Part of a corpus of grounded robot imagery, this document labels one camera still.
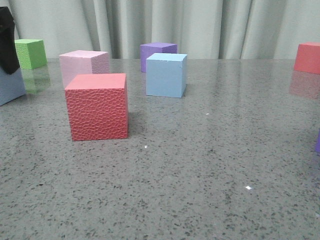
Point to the purple cube at right edge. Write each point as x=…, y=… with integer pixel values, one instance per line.
x=317, y=144

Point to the red textured foam cube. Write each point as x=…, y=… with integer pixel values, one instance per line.
x=97, y=106

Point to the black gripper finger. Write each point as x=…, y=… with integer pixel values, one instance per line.
x=8, y=56

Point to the green foam cube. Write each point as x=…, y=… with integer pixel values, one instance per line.
x=31, y=53

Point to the pink foam cube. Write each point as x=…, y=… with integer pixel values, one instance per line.
x=83, y=62

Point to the light blue foam cube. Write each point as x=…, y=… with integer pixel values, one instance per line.
x=11, y=86
x=166, y=75

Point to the grey curtain backdrop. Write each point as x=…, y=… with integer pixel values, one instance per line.
x=202, y=29

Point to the red foam cube far right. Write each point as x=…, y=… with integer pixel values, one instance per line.
x=308, y=58

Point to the purple foam cube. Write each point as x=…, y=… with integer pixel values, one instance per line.
x=148, y=49

